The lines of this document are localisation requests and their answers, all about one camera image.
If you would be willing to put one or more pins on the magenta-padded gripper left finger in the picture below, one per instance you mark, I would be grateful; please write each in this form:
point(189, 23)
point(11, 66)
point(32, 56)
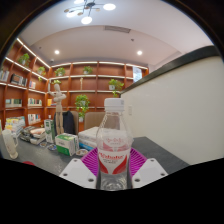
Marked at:
point(78, 173)

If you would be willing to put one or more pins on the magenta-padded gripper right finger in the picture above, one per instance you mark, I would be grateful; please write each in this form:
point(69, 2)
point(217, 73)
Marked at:
point(148, 172)

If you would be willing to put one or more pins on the clear plastic water bottle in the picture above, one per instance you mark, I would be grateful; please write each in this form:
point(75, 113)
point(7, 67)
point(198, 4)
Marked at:
point(114, 146)

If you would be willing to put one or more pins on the green and white box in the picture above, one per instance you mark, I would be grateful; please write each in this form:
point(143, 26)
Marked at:
point(66, 144)

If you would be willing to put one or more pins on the stack of white books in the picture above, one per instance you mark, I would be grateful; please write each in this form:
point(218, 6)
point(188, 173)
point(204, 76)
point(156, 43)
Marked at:
point(88, 136)

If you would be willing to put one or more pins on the flat round red coaster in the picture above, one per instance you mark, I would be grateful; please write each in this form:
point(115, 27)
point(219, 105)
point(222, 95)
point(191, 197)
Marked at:
point(28, 163)

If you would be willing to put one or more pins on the tall green and white carton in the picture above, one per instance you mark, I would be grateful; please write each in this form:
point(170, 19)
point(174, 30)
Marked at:
point(49, 130)

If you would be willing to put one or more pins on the dark jacket on chair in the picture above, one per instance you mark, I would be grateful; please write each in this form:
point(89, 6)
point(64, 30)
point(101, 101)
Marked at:
point(68, 122)

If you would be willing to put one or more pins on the tan upholstered chair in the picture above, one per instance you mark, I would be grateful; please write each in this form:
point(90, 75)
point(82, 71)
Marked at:
point(93, 120)

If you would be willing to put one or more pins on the stack of dark books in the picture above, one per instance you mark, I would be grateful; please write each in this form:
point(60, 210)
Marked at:
point(33, 135)

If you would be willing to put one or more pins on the wooden artist mannequin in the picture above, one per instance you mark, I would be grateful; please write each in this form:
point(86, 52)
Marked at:
point(58, 110)

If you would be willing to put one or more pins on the cream mug with red print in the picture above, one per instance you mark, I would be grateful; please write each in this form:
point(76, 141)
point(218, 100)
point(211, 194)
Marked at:
point(9, 143)

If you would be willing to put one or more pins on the stack of colourful books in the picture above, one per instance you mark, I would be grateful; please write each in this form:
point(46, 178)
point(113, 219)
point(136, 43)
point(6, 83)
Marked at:
point(15, 125)

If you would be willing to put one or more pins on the recessed ceiling spotlight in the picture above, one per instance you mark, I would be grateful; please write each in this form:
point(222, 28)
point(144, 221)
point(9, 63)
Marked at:
point(56, 52)
point(139, 52)

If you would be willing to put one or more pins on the ceiling air vent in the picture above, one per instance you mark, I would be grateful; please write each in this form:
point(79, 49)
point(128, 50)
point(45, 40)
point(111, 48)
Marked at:
point(117, 29)

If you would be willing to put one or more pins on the branched ceiling lamp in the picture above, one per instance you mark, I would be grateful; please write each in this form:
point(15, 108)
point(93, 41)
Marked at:
point(86, 8)

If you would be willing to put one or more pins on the white wall socket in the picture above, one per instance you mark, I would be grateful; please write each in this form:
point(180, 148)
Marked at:
point(130, 110)

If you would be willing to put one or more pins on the wooden wall shelf unit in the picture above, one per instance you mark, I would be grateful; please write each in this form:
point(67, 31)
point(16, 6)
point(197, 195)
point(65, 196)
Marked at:
point(96, 85)

